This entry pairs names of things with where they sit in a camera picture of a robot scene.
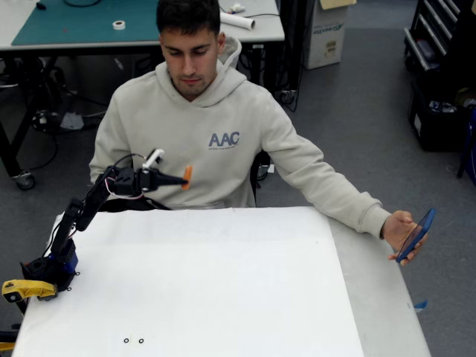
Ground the white paper sheet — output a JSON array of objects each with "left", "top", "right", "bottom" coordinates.
[{"left": 10, "top": 206, "right": 365, "bottom": 357}]

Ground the black caster wheel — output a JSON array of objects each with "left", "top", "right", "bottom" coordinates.
[{"left": 14, "top": 170, "right": 37, "bottom": 192}]

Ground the white cardboard box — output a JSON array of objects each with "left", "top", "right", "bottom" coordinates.
[{"left": 302, "top": 0, "right": 349, "bottom": 71}]

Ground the black tool cart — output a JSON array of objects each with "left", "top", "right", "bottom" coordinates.
[{"left": 403, "top": 0, "right": 476, "bottom": 74}]

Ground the black storage bin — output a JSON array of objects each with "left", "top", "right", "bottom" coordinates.
[{"left": 407, "top": 80, "right": 476, "bottom": 152}]

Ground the black chair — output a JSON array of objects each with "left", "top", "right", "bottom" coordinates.
[{"left": 96, "top": 147, "right": 272, "bottom": 213}]

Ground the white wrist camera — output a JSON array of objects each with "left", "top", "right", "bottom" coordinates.
[{"left": 141, "top": 148, "right": 166, "bottom": 169}]

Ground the person's left hand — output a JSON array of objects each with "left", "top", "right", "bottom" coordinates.
[{"left": 382, "top": 210, "right": 429, "bottom": 266}]

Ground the green cutting mat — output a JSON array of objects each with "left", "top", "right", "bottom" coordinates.
[{"left": 10, "top": 0, "right": 161, "bottom": 47}]

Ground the black camera cable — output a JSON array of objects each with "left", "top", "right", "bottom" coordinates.
[{"left": 112, "top": 152, "right": 148, "bottom": 173}]

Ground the left forearm in beige sleeve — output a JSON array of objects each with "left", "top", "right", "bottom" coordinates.
[{"left": 312, "top": 159, "right": 394, "bottom": 241}]

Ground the manila folder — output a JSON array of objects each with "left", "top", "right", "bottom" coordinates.
[{"left": 319, "top": 0, "right": 358, "bottom": 10}]

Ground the man in beige hoodie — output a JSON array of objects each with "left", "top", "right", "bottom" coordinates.
[{"left": 89, "top": 0, "right": 335, "bottom": 210}]

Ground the grey workbench with black legs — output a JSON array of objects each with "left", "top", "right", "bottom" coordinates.
[{"left": 0, "top": 0, "right": 286, "bottom": 191}]

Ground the yellow clamp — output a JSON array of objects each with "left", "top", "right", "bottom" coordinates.
[
  {"left": 1, "top": 279, "right": 59, "bottom": 304},
  {"left": 0, "top": 329, "right": 19, "bottom": 353}
]

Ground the blue smartphone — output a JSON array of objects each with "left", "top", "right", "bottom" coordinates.
[{"left": 395, "top": 208, "right": 437, "bottom": 264}]

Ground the white paper roll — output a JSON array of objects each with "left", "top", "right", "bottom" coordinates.
[{"left": 219, "top": 10, "right": 257, "bottom": 31}]

